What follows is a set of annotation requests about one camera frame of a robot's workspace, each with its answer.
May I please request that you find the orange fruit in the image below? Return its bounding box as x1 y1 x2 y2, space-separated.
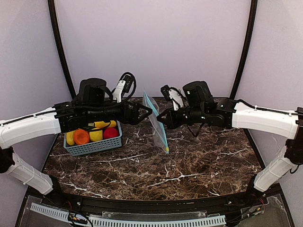
73 129 90 145

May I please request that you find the clear zip top bag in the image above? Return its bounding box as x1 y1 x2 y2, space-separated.
143 91 169 154

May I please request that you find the green cucumber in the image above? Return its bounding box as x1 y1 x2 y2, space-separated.
80 125 95 131

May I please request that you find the yellow mango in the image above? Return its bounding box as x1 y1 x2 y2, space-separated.
88 120 117 130

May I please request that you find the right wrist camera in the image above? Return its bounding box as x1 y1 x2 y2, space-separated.
160 85 187 111

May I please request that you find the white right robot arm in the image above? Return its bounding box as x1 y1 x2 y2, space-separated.
157 81 303 192

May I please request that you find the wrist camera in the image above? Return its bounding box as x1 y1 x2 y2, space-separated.
112 72 137 103
160 85 187 111

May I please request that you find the light blue cable duct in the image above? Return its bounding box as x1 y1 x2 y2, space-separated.
30 202 227 227

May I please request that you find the yellow pear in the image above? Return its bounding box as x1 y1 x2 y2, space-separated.
66 131 75 146

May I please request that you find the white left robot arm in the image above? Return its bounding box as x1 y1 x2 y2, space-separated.
0 73 152 195

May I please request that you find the yellow lemon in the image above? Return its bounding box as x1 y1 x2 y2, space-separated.
89 130 103 142

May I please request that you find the red apple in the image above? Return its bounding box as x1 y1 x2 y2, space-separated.
103 128 120 140

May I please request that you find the light blue plastic basket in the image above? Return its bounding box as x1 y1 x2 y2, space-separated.
63 122 122 157

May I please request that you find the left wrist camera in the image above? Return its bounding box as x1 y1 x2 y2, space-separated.
112 72 137 103

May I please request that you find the black front rail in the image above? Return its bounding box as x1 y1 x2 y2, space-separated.
42 186 282 215

